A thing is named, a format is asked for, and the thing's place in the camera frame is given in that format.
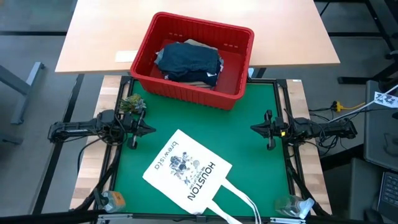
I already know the black bar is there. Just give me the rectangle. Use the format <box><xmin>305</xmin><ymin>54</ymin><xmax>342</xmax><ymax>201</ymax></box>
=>
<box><xmin>0</xmin><ymin>208</ymin><xmax>108</xmax><ymax>224</ymax></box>

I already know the yellow plug with cable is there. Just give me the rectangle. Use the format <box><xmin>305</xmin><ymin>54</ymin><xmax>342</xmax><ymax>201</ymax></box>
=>
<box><xmin>331</xmin><ymin>100</ymin><xmax>366</xmax><ymax>113</ymax></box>

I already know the grey cabinet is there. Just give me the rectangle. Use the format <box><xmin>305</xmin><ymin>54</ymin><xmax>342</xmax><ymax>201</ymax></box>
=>
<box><xmin>363</xmin><ymin>80</ymin><xmax>398</xmax><ymax>172</ymax></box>

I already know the clear spray bottle white nozzle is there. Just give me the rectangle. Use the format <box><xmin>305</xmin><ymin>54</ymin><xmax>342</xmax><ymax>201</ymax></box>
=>
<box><xmin>274</xmin><ymin>194</ymin><xmax>315</xmax><ymax>219</ymax></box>

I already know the white label strip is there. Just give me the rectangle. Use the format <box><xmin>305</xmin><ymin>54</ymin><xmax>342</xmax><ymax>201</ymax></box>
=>
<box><xmin>114</xmin><ymin>50</ymin><xmax>139</xmax><ymax>63</ymax></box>

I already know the clear bottle with orange label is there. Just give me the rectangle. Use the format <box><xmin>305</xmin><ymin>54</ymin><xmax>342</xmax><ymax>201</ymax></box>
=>
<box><xmin>101</xmin><ymin>190</ymin><xmax>127</xmax><ymax>213</ymax></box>

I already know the black cable bundle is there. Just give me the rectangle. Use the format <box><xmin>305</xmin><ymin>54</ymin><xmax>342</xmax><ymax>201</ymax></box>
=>
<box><xmin>310</xmin><ymin>113</ymin><xmax>343</xmax><ymax>156</ymax></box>

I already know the black garment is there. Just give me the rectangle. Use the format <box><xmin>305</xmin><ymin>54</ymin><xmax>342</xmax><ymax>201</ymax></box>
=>
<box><xmin>157</xmin><ymin>42</ymin><xmax>222</xmax><ymax>87</ymax></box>

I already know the black keyboard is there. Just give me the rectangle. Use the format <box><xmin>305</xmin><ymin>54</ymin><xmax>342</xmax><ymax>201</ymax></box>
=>
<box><xmin>376</xmin><ymin>170</ymin><xmax>398</xmax><ymax>215</ymax></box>

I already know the black metal table frame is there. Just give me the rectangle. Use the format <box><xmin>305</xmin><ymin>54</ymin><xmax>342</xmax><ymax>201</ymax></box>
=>
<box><xmin>93</xmin><ymin>75</ymin><xmax>312</xmax><ymax>223</ymax></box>

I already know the white printed tote bag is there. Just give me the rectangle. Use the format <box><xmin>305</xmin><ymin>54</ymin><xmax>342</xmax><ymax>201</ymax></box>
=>
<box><xmin>142</xmin><ymin>129</ymin><xmax>262</xmax><ymax>224</ymax></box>

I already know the green table mat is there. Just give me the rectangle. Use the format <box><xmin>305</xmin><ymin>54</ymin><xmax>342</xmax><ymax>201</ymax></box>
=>
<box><xmin>114</xmin><ymin>80</ymin><xmax>292</xmax><ymax>217</ymax></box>

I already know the grey desk leg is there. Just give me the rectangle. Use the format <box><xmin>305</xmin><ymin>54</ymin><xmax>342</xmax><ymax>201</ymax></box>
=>
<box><xmin>0</xmin><ymin>61</ymin><xmax>47</xmax><ymax>125</ymax></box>

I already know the red plastic laundry bin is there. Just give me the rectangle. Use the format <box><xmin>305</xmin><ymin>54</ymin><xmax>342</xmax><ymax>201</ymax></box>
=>
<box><xmin>129</xmin><ymin>11</ymin><xmax>255</xmax><ymax>111</ymax></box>

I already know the small potted succulent plant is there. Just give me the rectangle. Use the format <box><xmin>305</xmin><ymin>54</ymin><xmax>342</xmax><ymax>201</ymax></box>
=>
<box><xmin>119</xmin><ymin>93</ymin><xmax>147</xmax><ymax>114</ymax></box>

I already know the white cable with printed tag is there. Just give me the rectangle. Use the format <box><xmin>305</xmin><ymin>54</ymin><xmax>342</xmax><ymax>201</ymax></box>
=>
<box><xmin>328</xmin><ymin>83</ymin><xmax>398</xmax><ymax>124</ymax></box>

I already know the dark grey box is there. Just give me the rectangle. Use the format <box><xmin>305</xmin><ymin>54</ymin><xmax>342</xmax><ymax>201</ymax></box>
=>
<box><xmin>348</xmin><ymin>157</ymin><xmax>383</xmax><ymax>220</ymax></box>

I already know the black desk frame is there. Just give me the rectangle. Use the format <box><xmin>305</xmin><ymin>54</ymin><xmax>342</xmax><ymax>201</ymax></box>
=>
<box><xmin>313</xmin><ymin>0</ymin><xmax>398</xmax><ymax>85</ymax></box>

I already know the khaki button shirt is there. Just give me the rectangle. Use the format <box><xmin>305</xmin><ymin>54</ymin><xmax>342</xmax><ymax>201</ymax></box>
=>
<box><xmin>183</xmin><ymin>39</ymin><xmax>223</xmax><ymax>90</ymax></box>

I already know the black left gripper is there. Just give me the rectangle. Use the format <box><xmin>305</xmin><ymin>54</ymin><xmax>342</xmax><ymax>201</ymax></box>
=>
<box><xmin>121</xmin><ymin>109</ymin><xmax>157</xmax><ymax>138</ymax></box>

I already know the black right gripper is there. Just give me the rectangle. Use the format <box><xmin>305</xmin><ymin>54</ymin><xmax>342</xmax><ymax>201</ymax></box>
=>
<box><xmin>250</xmin><ymin>109</ymin><xmax>289</xmax><ymax>140</ymax></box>

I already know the light wood desk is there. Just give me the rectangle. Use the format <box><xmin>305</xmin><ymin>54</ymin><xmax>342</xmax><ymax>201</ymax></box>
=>
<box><xmin>55</xmin><ymin>0</ymin><xmax>341</xmax><ymax>74</ymax></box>

